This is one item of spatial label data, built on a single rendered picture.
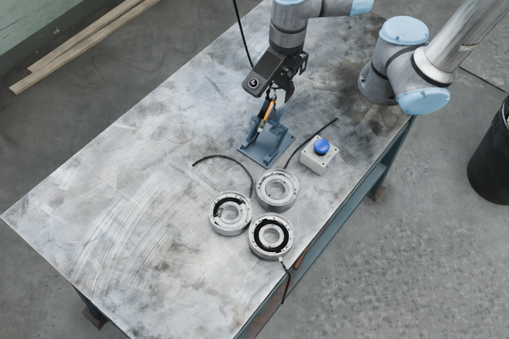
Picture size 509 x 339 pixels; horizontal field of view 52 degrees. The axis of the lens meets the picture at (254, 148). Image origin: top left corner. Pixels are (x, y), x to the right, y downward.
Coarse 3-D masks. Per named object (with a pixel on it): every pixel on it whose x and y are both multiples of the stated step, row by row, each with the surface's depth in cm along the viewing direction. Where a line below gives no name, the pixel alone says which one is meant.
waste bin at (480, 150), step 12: (504, 108) 201; (492, 120) 205; (504, 120) 193; (492, 132) 204; (504, 132) 193; (480, 144) 218; (492, 144) 204; (504, 144) 195; (480, 156) 215; (492, 156) 205; (504, 156) 198; (468, 168) 228; (480, 168) 216; (492, 168) 208; (504, 168) 202; (480, 180) 218; (492, 180) 212; (504, 180) 207; (480, 192) 222; (492, 192) 217; (504, 192) 213; (504, 204) 221
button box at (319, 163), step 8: (312, 144) 132; (304, 152) 130; (312, 152) 131; (328, 152) 131; (336, 152) 131; (304, 160) 132; (312, 160) 130; (320, 160) 129; (328, 160) 130; (312, 168) 132; (320, 168) 130
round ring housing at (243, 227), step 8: (224, 192) 124; (232, 192) 124; (216, 200) 124; (248, 200) 123; (208, 208) 121; (224, 208) 123; (232, 208) 125; (240, 208) 123; (248, 208) 123; (208, 216) 120; (240, 216) 122; (248, 216) 122; (248, 224) 121; (224, 232) 119; (232, 232) 119; (240, 232) 120
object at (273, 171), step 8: (272, 168) 128; (280, 168) 128; (264, 176) 128; (288, 176) 128; (256, 184) 125; (272, 184) 128; (280, 184) 128; (296, 184) 127; (256, 192) 125; (288, 192) 126; (296, 192) 126; (264, 200) 123; (272, 208) 124; (280, 208) 124
